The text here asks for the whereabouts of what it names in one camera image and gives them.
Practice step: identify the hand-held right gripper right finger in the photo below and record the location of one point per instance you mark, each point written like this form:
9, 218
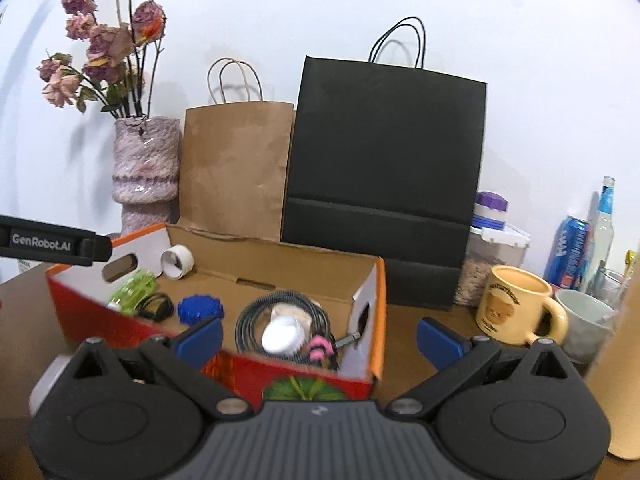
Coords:
440, 344

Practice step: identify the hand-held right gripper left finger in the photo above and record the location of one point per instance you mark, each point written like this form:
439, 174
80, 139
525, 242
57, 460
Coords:
200, 342

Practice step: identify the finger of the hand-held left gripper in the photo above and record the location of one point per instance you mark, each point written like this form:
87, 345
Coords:
45, 242

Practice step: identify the blue ridged cap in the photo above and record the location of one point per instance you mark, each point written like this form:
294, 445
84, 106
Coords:
200, 308

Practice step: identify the red cardboard box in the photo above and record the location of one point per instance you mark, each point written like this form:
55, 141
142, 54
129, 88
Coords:
220, 270

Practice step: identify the white ridged bottle cap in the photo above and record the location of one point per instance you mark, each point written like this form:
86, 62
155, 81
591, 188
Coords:
280, 336

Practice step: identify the small green plastic bottle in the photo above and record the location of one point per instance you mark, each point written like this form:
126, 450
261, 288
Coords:
135, 290

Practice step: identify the white tape roll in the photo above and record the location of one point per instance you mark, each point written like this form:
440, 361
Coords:
177, 261

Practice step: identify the yellow bear mug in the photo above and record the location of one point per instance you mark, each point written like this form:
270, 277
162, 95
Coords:
505, 305

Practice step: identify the clear seed container white lid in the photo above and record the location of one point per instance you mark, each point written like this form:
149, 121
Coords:
475, 270

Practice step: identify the pink knitted vase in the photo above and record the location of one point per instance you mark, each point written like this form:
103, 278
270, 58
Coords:
145, 165

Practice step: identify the large translucent white bottle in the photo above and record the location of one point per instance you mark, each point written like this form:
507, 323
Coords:
42, 380

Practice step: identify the jar with purple lid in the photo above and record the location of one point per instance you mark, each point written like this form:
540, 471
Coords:
491, 210

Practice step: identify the grey white cup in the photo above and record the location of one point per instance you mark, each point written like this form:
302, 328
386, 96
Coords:
585, 325

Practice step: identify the blue soda can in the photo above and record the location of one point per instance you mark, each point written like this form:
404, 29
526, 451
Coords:
567, 255

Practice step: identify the brown paper bag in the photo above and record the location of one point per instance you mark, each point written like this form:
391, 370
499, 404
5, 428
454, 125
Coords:
235, 170

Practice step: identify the clear drinking glass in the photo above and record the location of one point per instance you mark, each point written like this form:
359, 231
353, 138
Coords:
612, 285

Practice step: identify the cream thermos jug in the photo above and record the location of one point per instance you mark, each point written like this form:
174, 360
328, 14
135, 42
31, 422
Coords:
620, 385

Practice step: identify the clear bottle with blue label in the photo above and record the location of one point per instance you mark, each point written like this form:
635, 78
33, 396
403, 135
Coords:
600, 240

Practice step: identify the black paper bag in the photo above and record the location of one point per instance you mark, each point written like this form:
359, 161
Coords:
385, 150

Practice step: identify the dried pink flowers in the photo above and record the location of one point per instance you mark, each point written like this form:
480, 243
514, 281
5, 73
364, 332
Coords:
105, 45

